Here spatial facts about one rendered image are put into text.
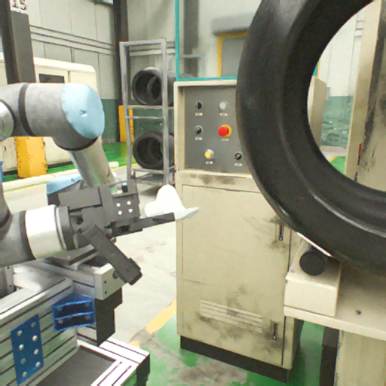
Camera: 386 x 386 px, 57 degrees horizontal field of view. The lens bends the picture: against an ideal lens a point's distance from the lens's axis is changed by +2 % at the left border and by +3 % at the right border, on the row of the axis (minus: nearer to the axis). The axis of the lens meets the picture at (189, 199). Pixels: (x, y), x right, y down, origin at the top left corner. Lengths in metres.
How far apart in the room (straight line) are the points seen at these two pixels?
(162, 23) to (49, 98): 11.34
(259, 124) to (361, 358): 0.81
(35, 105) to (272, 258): 1.05
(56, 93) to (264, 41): 0.44
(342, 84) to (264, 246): 8.73
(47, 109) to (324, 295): 0.65
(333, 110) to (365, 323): 9.42
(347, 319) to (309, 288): 0.08
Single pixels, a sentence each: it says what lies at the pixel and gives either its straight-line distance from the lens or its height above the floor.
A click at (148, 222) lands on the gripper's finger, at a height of 1.01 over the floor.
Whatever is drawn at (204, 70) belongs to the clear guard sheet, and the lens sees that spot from 1.49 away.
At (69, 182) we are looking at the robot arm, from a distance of 1.18.
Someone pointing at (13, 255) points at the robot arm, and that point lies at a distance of 0.55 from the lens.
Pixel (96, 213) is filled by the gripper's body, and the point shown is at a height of 1.01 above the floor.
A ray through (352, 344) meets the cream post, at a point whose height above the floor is 0.52.
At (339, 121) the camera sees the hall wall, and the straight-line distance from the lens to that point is 10.02.
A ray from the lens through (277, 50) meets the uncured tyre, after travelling 0.59.
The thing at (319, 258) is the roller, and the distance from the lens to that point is 0.67.
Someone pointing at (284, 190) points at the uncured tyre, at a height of 1.04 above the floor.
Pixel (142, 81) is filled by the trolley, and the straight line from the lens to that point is 5.00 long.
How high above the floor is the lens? 1.17
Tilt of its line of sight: 15 degrees down
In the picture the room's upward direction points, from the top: straight up
